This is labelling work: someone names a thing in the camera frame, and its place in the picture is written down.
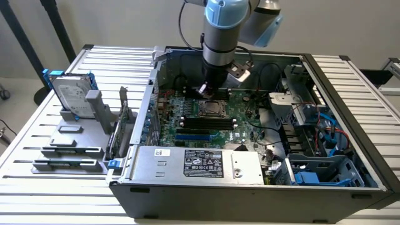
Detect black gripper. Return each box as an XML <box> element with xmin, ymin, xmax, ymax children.
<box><xmin>196</xmin><ymin>60</ymin><xmax>236</xmax><ymax>98</ymax></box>

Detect silver CPU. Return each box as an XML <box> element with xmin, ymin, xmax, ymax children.
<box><xmin>201</xmin><ymin>102</ymin><xmax>225</xmax><ymax>113</ymax></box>

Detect CPU socket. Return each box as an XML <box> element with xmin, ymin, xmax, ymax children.
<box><xmin>195</xmin><ymin>99</ymin><xmax>231</xmax><ymax>118</ymax></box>

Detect black RAM slots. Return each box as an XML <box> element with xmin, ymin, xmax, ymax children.
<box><xmin>184</xmin><ymin>116</ymin><xmax>237</xmax><ymax>131</ymax></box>

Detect green motherboard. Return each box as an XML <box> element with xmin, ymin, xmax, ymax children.
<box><xmin>155</xmin><ymin>89</ymin><xmax>272</xmax><ymax>150</ymax></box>

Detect black expansion slot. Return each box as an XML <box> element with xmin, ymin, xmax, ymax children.
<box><xmin>176</xmin><ymin>128</ymin><xmax>211</xmax><ymax>135</ymax></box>

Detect blue expansion slot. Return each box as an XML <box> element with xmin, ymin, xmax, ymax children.
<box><xmin>175</xmin><ymin>134</ymin><xmax>211</xmax><ymax>141</ymax></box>

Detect grey metal disk bay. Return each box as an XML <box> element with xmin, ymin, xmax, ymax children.
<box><xmin>268</xmin><ymin>63</ymin><xmax>329</xmax><ymax>126</ymax></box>

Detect green graphics card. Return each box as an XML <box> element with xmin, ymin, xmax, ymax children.
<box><xmin>105</xmin><ymin>86</ymin><xmax>132</xmax><ymax>160</ymax></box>

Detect silver power supply unit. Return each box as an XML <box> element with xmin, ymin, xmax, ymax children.
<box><xmin>128</xmin><ymin>146</ymin><xmax>267</xmax><ymax>185</ymax></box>

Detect black open PC case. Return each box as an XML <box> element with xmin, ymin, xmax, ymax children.
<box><xmin>105</xmin><ymin>45</ymin><xmax>395</xmax><ymax>222</ymax></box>

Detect grey parts rack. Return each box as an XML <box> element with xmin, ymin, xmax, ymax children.
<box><xmin>29</xmin><ymin>89</ymin><xmax>139</xmax><ymax>174</ymax></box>

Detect grey drive cage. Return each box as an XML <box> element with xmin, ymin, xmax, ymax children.
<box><xmin>285</xmin><ymin>153</ymin><xmax>367</xmax><ymax>188</ymax></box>

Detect black tripod stand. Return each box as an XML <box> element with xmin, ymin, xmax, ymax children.
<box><xmin>0</xmin><ymin>0</ymin><xmax>77</xmax><ymax>106</ymax></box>

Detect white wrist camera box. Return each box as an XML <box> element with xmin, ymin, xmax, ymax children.
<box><xmin>227</xmin><ymin>61</ymin><xmax>252</xmax><ymax>83</ymax></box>

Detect black internal wire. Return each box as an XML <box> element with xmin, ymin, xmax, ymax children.
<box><xmin>255</xmin><ymin>62</ymin><xmax>284</xmax><ymax>94</ymax></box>

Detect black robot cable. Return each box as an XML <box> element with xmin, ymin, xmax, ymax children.
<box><xmin>179</xmin><ymin>0</ymin><xmax>207</xmax><ymax>53</ymax></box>

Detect blue data wire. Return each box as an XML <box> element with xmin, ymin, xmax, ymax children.
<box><xmin>313</xmin><ymin>107</ymin><xmax>352</xmax><ymax>157</ymax></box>

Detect hard disk with blue frame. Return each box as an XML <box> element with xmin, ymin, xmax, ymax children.
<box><xmin>41</xmin><ymin>68</ymin><xmax>99</xmax><ymax>119</ymax></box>

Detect red data wire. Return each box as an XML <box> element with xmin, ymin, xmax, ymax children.
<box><xmin>333</xmin><ymin>129</ymin><xmax>352</xmax><ymax>153</ymax></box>

